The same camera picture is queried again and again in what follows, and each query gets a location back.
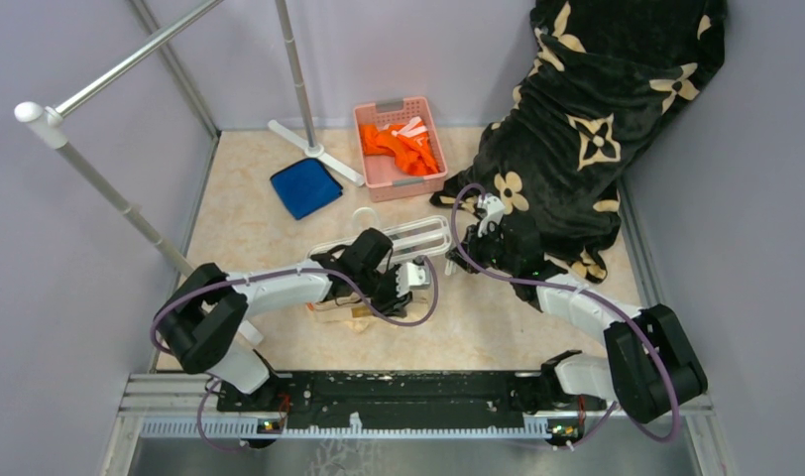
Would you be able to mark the pink plastic basket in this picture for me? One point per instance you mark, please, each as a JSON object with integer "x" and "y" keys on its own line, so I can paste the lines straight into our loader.
{"x": 383, "y": 180}

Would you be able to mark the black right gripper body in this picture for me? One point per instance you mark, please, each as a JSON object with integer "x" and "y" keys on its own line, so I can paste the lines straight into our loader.
{"x": 488, "y": 250}

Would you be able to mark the blue folded cloth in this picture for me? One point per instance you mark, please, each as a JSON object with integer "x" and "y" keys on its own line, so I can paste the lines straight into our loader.
{"x": 305, "y": 186}

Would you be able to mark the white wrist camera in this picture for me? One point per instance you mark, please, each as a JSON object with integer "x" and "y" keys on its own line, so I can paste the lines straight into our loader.
{"x": 494, "y": 211}
{"x": 413, "y": 277}

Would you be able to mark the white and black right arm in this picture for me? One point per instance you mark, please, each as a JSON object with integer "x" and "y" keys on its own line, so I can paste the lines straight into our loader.
{"x": 650, "y": 368}

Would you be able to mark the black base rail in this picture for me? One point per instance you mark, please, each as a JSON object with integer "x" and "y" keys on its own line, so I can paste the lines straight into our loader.
{"x": 405, "y": 400}

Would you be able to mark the orange garment in basket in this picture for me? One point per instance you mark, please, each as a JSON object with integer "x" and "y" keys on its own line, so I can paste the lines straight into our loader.
{"x": 410, "y": 150}

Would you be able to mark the metal drying rack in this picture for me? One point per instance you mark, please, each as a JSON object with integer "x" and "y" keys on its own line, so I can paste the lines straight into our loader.
{"x": 75, "y": 276}

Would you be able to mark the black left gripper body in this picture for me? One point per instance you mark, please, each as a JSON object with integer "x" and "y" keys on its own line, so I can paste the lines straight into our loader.
{"x": 386, "y": 297}

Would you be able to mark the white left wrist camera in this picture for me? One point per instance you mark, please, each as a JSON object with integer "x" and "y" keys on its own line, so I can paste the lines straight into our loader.
{"x": 413, "y": 277}

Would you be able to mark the cream boxer underwear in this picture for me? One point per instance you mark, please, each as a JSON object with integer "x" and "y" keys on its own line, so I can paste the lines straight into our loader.
{"x": 352, "y": 314}

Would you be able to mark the white plastic clip hanger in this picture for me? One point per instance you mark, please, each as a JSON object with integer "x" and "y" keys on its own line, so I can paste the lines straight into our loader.
{"x": 415, "y": 236}

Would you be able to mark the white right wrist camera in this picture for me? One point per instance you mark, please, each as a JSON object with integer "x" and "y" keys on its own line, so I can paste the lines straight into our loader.
{"x": 494, "y": 211}

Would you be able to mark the black floral blanket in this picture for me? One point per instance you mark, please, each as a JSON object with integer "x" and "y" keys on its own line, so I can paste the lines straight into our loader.
{"x": 607, "y": 79}

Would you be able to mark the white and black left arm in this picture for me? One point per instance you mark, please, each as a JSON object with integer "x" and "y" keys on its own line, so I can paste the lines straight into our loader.
{"x": 198, "y": 326}

